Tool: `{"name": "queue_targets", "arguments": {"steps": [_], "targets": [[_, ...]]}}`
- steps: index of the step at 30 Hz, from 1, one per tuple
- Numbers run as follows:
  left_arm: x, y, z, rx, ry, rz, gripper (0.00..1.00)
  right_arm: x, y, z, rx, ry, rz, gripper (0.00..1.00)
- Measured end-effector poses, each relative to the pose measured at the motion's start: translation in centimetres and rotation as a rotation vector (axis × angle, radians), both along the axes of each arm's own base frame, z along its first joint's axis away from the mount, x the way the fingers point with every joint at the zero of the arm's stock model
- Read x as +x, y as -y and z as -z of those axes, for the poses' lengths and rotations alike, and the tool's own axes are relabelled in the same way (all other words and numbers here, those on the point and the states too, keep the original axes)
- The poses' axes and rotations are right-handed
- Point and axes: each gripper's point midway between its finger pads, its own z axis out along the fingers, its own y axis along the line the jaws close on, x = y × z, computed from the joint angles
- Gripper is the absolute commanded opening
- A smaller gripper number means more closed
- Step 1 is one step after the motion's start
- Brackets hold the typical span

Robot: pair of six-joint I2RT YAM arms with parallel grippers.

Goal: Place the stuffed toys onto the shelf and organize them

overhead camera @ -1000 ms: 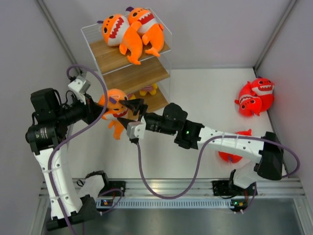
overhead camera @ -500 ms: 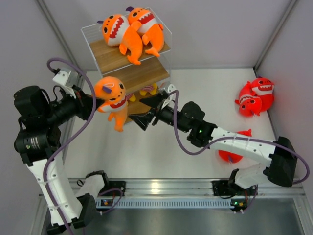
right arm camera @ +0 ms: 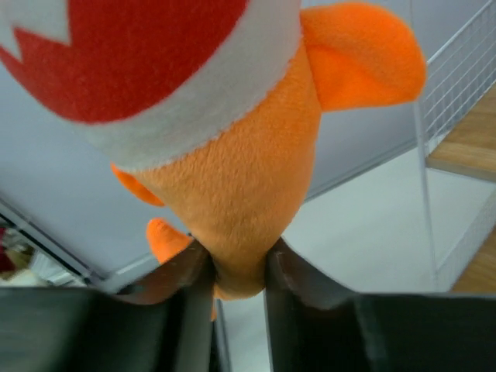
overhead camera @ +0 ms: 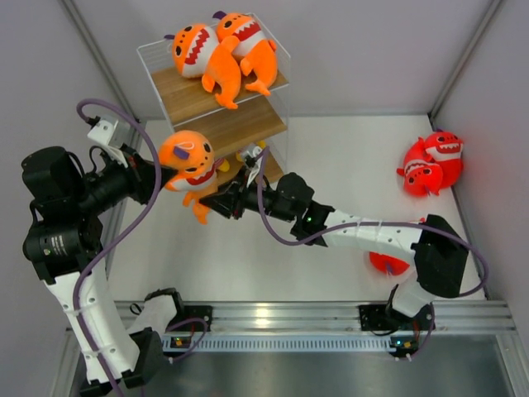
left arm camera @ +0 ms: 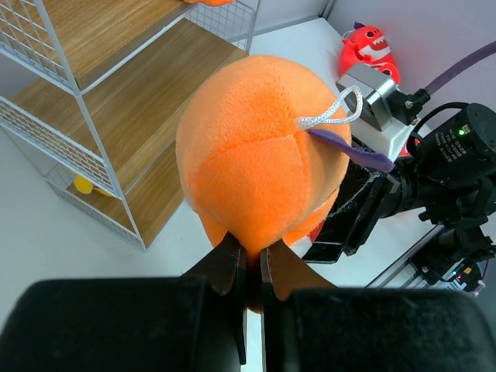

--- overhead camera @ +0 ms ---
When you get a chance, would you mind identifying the red shark plush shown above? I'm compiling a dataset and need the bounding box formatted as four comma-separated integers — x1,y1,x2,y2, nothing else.
369,251,410,276
396,137,443,197
424,131,464,189

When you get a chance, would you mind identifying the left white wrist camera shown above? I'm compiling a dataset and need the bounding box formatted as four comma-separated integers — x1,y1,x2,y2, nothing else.
88,116,130,168

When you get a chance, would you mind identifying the striped yellow-footed plush left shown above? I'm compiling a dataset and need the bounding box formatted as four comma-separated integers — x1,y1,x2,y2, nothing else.
214,158,231,173

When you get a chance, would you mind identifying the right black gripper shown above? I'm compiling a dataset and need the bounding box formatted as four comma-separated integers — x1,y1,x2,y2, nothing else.
202,168,297,223

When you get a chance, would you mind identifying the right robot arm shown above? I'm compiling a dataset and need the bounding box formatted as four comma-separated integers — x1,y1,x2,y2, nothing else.
200,172,469,331

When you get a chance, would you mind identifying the white slotted cable duct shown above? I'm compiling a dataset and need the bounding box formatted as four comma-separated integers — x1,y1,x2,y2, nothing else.
156,333,398,353

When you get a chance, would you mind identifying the striped yellow-footed plush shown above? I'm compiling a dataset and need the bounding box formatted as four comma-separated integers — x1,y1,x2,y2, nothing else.
214,158,231,173
236,141,267,163

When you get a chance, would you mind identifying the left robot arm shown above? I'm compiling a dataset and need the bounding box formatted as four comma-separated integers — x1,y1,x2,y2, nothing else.
21,145,187,396

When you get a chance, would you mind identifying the white wire wooden shelf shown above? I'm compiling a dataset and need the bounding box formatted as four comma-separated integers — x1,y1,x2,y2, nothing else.
137,29,288,190

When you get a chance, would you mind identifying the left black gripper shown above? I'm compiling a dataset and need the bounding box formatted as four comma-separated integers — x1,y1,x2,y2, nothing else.
72,143,176,216

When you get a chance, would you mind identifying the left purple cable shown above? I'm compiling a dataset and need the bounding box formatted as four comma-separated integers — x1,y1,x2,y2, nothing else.
76,98,207,397

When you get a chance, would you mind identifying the aluminium mounting rail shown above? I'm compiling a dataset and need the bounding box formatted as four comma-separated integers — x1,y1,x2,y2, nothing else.
65,300,517,332

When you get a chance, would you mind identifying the striped yellow-footed plush right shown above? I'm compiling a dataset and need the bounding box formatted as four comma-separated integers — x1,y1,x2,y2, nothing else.
236,141,267,163

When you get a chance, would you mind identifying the large orange shark plush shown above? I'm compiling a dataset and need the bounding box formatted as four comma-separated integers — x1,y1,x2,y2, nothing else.
164,23,241,110

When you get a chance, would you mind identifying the red shark plush front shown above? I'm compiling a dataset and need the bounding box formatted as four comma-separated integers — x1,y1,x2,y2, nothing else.
369,251,410,276

